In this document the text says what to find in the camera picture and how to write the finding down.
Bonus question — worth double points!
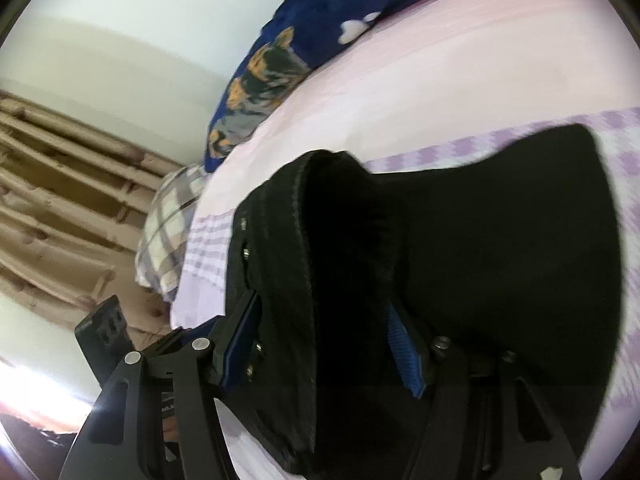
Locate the black pants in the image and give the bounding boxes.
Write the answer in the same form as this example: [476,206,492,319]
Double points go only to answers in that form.
[226,125,623,479]

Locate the blue floral plush blanket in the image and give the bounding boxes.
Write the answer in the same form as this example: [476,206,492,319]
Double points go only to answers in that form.
[204,0,420,172]

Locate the beige wooden headboard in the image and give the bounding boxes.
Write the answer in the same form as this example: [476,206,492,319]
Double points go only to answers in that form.
[1,93,179,341]

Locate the pink purple checked bedsheet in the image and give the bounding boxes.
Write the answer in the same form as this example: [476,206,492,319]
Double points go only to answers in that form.
[170,0,639,479]

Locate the grey plaid pillow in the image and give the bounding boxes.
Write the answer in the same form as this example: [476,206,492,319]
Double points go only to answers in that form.
[134,165,210,304]

